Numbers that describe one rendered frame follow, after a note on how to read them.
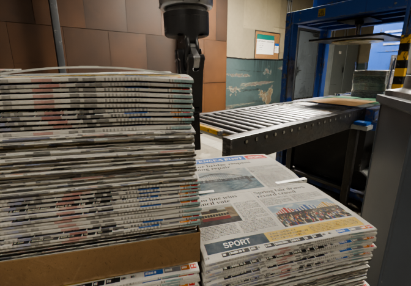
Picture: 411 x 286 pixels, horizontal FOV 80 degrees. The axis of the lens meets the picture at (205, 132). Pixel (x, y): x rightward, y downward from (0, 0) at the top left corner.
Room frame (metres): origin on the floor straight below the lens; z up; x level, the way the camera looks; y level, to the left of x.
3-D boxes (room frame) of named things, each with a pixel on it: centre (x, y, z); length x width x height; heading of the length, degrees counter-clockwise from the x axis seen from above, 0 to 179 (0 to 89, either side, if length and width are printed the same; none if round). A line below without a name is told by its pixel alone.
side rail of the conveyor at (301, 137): (1.35, -0.62, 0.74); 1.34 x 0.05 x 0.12; 128
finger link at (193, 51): (0.40, 0.02, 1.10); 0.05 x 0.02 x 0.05; 16
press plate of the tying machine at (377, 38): (2.18, -1.27, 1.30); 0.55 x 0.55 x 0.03; 38
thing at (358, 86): (2.52, -1.72, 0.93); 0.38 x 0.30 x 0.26; 128
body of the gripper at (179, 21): (0.44, 0.03, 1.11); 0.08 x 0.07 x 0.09; 16
